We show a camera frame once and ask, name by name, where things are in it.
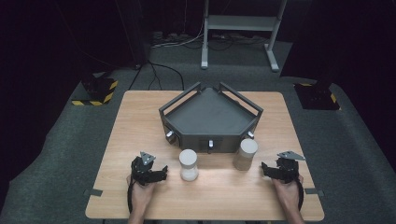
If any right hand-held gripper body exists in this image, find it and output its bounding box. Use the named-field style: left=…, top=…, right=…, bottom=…
left=275, top=150, right=306, bottom=185

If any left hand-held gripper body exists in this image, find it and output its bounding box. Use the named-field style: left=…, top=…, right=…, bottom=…
left=130, top=150, right=157, bottom=187

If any white waisted jar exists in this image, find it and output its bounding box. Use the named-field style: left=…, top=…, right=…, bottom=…
left=177, top=148, right=200, bottom=182

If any dark grey corner rack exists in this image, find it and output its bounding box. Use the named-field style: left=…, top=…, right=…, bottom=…
left=158, top=81, right=264, bottom=155

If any person's left hand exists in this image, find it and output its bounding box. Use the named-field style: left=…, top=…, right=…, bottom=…
left=125, top=174, right=157, bottom=214

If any person's right hand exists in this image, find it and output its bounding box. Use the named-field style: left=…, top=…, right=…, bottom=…
left=272, top=175, right=305, bottom=213

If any grey tape piece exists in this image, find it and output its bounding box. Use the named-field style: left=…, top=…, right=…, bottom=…
left=304, top=187, right=326, bottom=198
left=82, top=188, right=104, bottom=198

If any black base with hazard stripes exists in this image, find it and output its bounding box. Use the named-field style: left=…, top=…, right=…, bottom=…
left=292, top=81, right=342, bottom=112
left=71, top=71, right=120, bottom=107

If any black power strip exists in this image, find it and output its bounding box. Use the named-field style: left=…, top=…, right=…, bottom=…
left=151, top=30, right=191, bottom=45

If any grey metal stand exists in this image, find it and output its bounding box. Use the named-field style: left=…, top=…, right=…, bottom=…
left=200, top=0, right=288, bottom=74

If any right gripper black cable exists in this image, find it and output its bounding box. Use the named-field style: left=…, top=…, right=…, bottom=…
left=296, top=179, right=306, bottom=211

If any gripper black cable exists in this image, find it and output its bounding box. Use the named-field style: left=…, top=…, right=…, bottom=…
left=126, top=179, right=135, bottom=215
left=296, top=179, right=306, bottom=211

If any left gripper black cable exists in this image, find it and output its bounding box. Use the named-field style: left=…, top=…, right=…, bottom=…
left=126, top=179, right=135, bottom=215

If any black floor cable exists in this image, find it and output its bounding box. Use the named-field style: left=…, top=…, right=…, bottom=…
left=147, top=60, right=186, bottom=91

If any white floor cable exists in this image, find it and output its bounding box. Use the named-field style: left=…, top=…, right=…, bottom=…
left=151, top=18, right=205, bottom=49

